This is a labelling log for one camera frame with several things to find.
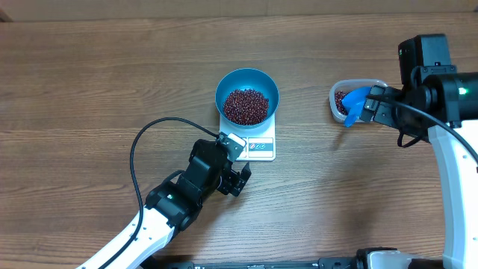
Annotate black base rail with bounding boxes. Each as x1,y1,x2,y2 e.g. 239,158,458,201
140,247,444,269

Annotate red adzuki beans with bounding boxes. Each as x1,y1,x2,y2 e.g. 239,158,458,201
335,91,348,116

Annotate red beans in bowl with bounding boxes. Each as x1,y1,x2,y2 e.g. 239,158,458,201
223,89,269,126

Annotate clear plastic food container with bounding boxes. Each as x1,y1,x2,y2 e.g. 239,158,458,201
329,78,388,123

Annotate blue metal bowl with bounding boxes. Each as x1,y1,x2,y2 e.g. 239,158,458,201
215,68,280,127

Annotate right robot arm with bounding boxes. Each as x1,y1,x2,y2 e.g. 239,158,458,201
360,34,477,268

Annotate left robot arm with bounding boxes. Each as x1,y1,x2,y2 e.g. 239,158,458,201
80,134,251,269

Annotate blue plastic measuring scoop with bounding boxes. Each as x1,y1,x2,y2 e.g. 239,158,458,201
341,87,371,127

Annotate white digital kitchen scale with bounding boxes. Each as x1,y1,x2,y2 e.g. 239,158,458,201
220,114,276,161

